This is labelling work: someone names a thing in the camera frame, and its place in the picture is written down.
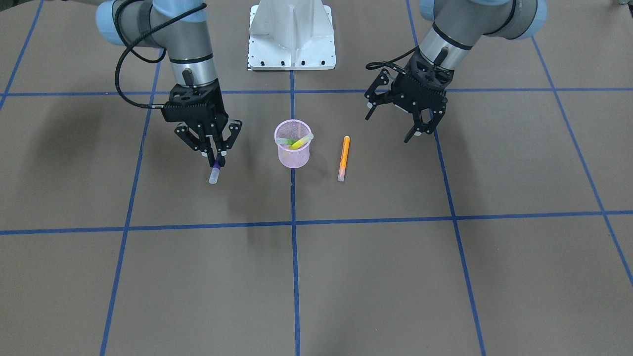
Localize orange highlighter pen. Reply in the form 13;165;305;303
337;135;351;182

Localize green highlighter pen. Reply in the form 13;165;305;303
275;137;297;146

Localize white pedestal column base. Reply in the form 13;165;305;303
247;0;337;71

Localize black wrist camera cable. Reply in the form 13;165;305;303
114;0;208;109

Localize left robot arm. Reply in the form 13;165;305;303
364;0;547;142

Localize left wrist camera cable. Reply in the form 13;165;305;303
366;45;421;72

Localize yellow highlighter pen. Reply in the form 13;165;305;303
288;133;314;150

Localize purple highlighter pen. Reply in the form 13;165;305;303
208;155;222;184

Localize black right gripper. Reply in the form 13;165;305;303
161;79;243;168

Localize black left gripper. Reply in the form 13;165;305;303
364;47;454;143

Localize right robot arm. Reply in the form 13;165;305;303
95;0;242;168

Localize pink mesh pen holder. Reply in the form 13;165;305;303
274;119;314;169

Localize blue tape grid lines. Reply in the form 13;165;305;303
0;0;633;356

